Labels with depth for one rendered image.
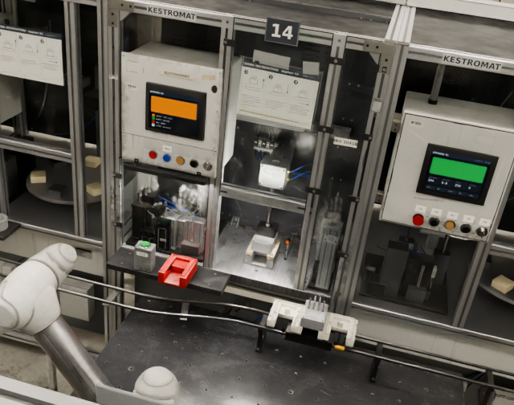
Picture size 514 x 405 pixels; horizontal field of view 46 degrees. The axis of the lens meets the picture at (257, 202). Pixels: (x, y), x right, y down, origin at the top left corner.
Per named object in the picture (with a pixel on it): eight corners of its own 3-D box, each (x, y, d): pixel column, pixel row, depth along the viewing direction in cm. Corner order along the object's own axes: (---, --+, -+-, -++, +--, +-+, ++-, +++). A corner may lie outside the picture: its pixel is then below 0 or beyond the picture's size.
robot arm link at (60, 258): (32, 251, 202) (8, 274, 190) (65, 227, 194) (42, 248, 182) (59, 280, 205) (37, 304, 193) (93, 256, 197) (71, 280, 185)
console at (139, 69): (118, 161, 258) (117, 53, 236) (146, 137, 282) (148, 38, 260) (213, 181, 250) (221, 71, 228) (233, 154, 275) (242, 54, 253)
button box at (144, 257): (133, 268, 269) (133, 246, 263) (140, 259, 276) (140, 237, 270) (150, 272, 268) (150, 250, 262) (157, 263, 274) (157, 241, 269)
